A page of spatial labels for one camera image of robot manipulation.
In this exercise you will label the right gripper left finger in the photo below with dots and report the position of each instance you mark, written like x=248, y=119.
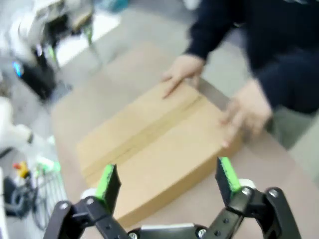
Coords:
x=99, y=214

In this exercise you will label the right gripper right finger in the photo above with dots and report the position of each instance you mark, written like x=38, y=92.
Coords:
x=249, y=211

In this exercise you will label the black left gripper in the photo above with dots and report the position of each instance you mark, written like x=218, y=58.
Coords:
x=40, y=74

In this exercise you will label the brown cardboard box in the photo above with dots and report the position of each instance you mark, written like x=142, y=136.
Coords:
x=154, y=149

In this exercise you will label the person's right forearm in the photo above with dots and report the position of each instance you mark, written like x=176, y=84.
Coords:
x=207, y=35

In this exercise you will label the person's left forearm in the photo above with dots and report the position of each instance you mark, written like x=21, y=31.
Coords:
x=286, y=87

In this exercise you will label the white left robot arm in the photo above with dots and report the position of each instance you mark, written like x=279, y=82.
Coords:
x=27, y=27

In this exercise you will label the person's left hand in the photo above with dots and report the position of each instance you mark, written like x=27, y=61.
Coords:
x=249, y=112

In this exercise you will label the person's right hand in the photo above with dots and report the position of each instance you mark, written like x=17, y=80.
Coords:
x=187, y=68

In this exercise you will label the green white connector block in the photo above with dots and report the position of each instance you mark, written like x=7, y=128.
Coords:
x=47, y=165

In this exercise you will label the white table with grey legs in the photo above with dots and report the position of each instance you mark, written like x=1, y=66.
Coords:
x=104, y=25

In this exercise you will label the red yellow emergency stop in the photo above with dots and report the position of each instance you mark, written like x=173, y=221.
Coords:
x=21, y=169

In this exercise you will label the person's dark jacket torso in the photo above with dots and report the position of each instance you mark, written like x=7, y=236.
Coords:
x=286, y=30

